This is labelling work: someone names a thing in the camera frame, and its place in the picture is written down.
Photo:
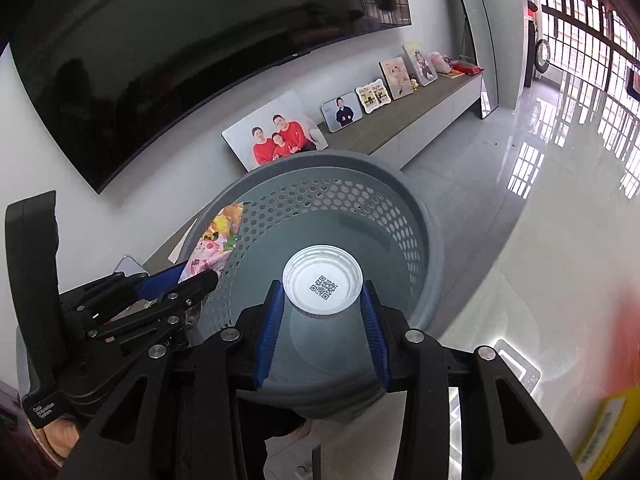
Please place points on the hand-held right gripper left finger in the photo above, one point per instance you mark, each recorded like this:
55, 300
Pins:
270, 330

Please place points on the photo of man in black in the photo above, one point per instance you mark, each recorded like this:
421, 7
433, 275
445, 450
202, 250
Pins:
342, 112

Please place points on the child portrait photo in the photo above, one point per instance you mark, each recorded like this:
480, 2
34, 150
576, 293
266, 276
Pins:
420, 65

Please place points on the baby portrait photo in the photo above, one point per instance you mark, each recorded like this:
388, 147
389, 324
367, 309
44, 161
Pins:
396, 77

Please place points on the tall leaning mirror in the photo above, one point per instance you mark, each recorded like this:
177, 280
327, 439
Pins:
480, 35

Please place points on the large family photo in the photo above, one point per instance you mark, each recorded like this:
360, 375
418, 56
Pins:
240, 140

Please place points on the yellow box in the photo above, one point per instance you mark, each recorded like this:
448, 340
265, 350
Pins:
610, 430

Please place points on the white paper cup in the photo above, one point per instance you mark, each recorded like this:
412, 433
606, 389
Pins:
300, 280

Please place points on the black window grille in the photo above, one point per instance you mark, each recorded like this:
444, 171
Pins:
575, 35

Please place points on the colourful snack packet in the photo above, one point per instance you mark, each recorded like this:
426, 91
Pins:
220, 240

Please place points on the dark round object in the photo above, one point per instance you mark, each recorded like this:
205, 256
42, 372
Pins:
542, 55

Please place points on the grey perforated plastic basket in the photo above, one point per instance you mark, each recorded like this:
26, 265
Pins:
400, 200

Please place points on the large black television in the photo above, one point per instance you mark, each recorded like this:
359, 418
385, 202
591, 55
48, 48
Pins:
175, 60

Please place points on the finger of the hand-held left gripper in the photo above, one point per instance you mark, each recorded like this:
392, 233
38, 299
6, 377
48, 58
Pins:
160, 282
195, 287

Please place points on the person's left hand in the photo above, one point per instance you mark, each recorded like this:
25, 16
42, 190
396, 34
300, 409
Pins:
60, 435

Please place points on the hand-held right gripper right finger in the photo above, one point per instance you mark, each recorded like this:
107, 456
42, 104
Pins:
372, 330

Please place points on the pink plush toy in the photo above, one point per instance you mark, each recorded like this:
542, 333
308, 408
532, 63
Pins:
440, 61

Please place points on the red flat packet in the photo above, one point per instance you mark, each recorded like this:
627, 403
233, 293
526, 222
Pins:
467, 68

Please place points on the scalloped frame photo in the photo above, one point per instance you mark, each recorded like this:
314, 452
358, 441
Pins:
372, 96

